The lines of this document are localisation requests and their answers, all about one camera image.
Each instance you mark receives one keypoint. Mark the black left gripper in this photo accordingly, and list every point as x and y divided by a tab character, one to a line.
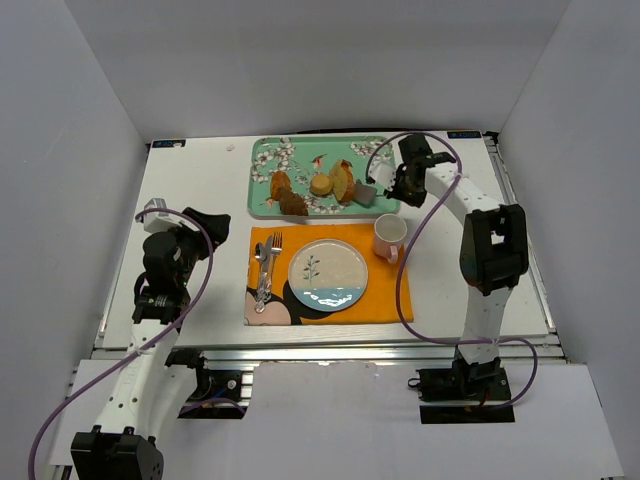
201	228

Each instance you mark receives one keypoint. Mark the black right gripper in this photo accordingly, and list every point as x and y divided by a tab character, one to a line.
405	185

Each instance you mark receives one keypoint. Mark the metal cake server wooden handle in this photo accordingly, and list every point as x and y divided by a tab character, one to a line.
368	196

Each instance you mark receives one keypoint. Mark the sliced bread loaf piece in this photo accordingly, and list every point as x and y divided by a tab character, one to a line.
343	182

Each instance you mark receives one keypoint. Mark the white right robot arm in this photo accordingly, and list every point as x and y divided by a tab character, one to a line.
494	248

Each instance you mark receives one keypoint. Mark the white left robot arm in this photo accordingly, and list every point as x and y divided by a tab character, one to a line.
154	380

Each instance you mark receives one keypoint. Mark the pink ceramic mug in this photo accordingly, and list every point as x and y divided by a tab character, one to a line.
390	231

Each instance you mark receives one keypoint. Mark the right blue table label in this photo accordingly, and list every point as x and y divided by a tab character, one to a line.
464	134

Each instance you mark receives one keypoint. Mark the blue table label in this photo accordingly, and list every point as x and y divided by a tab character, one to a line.
168	143
464	134

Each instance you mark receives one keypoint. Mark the silver spoon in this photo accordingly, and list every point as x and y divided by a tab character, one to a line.
260	254

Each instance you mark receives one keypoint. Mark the round yellow muffin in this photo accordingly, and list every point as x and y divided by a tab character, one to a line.
321	184

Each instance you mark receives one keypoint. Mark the silver fork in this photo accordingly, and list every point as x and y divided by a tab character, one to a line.
275	245

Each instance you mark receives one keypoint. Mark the left blue table label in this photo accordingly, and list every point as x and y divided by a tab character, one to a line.
168	143

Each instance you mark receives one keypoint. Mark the dark brown chocolate pastry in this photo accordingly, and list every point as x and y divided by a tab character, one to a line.
291	203

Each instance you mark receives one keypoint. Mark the orange cartoon placemat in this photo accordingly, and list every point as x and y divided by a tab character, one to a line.
377	305

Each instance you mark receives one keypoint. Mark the golden croissant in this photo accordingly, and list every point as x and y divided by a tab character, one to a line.
279	181

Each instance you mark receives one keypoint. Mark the blue white ceramic plate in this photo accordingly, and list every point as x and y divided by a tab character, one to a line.
328	275

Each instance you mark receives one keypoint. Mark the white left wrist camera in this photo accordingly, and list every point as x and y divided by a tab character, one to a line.
155	217

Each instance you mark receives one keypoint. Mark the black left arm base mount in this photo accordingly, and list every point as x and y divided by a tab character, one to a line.
218	392

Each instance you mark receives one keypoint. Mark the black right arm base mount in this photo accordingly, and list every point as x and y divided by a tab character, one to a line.
446	400

